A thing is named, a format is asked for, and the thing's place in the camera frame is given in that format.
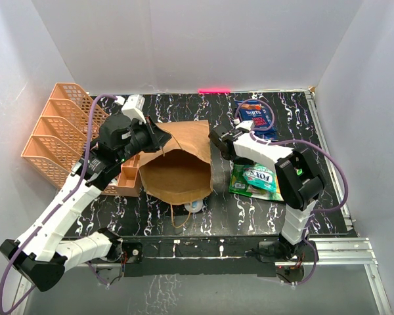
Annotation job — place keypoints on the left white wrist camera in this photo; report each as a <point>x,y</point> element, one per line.
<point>132,106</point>

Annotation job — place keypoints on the blue burts chips packet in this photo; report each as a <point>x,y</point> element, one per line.
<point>260,113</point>

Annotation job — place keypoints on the teal foxs candy bag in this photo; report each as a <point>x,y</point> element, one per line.
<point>260,177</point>

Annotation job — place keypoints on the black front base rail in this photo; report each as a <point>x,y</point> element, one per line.
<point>199,255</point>

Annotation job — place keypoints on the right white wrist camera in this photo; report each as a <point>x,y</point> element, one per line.
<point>246,125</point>

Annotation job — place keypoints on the pink tape strip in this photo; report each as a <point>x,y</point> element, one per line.
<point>214,90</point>

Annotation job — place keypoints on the teal pen blister pack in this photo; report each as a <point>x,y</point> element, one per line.
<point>195,206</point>

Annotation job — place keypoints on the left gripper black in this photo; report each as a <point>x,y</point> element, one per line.
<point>161,136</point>

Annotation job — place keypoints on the orange plastic file organizer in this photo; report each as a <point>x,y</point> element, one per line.
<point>58,138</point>

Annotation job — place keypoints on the green snack packet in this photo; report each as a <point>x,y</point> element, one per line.
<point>238,185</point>

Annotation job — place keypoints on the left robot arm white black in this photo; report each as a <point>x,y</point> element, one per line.
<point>40,254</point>

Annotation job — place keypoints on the brown paper bag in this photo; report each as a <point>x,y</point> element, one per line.
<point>180,173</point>

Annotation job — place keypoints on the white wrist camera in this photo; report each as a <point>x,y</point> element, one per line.
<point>132,106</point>
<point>246,125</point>

